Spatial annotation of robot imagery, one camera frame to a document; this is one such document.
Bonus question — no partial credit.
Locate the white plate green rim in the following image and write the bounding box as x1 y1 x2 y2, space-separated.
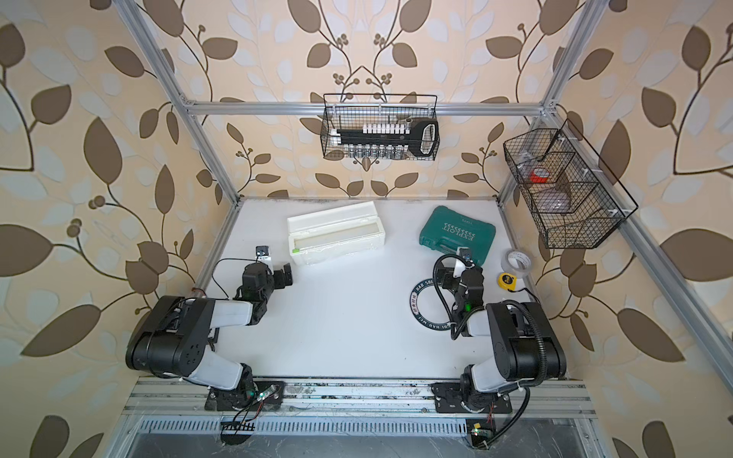
408 277 459 328

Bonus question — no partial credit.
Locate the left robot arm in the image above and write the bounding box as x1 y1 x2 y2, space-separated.
125 261 293 391

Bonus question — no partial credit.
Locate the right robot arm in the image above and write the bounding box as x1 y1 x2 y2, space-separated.
446 267 567 398

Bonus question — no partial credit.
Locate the yellow tape measure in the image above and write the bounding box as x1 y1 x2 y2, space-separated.
497 272 517 292

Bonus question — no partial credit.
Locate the clear tape roll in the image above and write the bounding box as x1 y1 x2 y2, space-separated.
501 250 533 278

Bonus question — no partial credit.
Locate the green tool case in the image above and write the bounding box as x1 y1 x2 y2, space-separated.
419 205 496 266

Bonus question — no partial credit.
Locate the red item in basket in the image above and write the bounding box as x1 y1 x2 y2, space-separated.
529 167 551 184

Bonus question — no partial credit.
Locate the black socket set holder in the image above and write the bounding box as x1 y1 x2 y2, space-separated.
329 118 439 158

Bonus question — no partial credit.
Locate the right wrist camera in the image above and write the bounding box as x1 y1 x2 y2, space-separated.
456 247 473 268

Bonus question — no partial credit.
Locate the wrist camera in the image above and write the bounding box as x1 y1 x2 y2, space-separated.
456 247 473 268
255 245 271 264

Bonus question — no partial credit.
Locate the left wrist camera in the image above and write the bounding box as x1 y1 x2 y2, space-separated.
255 245 271 264

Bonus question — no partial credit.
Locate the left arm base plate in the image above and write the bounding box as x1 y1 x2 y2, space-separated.
204 380 286 412

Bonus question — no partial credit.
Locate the black corrugated cable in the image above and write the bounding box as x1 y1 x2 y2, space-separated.
432 254 548 448

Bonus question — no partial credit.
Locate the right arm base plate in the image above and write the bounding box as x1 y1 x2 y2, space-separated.
431 382 513 415

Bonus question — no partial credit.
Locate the right black wire basket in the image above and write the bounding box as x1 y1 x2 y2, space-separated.
503 120 639 249

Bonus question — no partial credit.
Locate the black wire basket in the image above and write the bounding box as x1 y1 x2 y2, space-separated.
503 120 639 249
320 92 440 161

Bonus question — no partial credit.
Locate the rear black wire basket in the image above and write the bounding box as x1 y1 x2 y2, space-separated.
320 92 440 161

